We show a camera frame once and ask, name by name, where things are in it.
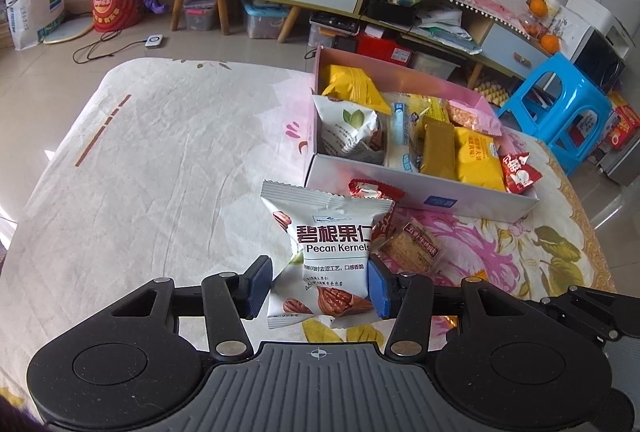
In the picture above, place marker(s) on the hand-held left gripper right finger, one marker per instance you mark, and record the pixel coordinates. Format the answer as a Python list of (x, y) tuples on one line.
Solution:
[(380, 289)]

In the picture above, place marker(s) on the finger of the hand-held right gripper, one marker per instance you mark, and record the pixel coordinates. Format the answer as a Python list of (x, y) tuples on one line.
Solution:
[(580, 312)]

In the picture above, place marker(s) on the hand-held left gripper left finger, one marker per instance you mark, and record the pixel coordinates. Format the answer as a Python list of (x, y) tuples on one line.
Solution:
[(259, 287)]

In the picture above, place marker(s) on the white brown nut packet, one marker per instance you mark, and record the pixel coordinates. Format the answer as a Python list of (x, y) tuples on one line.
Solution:
[(325, 242)]

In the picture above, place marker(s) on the pink cardboard box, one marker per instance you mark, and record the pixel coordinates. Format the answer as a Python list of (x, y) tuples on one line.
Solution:
[(440, 197)]

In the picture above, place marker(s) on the orange-brown bar packet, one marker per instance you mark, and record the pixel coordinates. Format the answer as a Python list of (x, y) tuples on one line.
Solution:
[(437, 149)]

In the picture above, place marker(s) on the red snack packet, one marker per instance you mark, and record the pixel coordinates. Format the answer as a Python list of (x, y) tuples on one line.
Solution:
[(520, 172), (367, 189)]

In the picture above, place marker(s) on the white blue snack packet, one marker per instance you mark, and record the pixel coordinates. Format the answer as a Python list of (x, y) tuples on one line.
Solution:
[(402, 137)]

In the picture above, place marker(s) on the golden snack packet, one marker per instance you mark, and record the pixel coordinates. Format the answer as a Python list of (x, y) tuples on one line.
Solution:
[(430, 107)]

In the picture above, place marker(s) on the pink snack packet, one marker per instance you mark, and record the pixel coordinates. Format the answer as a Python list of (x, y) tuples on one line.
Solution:
[(472, 114)]

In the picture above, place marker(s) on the clear cracker packet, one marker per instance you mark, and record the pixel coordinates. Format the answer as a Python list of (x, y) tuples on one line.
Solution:
[(410, 247)]

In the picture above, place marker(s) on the white green nut packet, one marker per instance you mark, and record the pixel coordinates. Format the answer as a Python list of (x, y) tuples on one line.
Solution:
[(345, 132)]

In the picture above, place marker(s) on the blue plastic stool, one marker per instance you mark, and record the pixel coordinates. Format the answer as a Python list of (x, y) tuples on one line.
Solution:
[(560, 112)]

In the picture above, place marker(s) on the yellow puffy snack packet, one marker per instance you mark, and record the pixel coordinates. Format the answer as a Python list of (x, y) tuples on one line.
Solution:
[(352, 84)]

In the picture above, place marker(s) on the egg tray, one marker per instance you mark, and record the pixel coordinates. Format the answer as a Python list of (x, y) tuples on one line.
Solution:
[(492, 93)]

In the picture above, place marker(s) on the clear storage box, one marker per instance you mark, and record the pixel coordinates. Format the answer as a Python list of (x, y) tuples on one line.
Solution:
[(200, 14), (332, 32), (435, 66)]

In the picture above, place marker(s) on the red box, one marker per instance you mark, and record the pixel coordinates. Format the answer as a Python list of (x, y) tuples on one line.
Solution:
[(385, 52)]

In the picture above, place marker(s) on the blue lid storage box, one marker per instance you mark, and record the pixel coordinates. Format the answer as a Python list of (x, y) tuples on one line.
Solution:
[(265, 22)]

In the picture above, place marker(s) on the small white floor device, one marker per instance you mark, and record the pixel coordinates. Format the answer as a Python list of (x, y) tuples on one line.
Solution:
[(154, 41)]

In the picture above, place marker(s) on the orange fruit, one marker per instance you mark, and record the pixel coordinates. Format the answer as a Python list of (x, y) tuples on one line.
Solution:
[(551, 43), (537, 5)]

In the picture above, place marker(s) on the stack of papers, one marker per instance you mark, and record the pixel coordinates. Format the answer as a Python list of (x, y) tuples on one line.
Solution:
[(445, 24)]

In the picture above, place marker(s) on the wooden tv stand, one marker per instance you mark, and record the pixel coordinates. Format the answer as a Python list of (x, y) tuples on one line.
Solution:
[(510, 44)]

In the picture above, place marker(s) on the glass jar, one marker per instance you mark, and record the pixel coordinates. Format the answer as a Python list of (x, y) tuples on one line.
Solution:
[(532, 26)]

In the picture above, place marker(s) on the round white floor base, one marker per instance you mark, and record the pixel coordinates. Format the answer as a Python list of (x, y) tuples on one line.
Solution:
[(67, 29)]

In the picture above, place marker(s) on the white shopping bag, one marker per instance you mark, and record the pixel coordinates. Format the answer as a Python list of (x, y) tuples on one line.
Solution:
[(35, 17)]

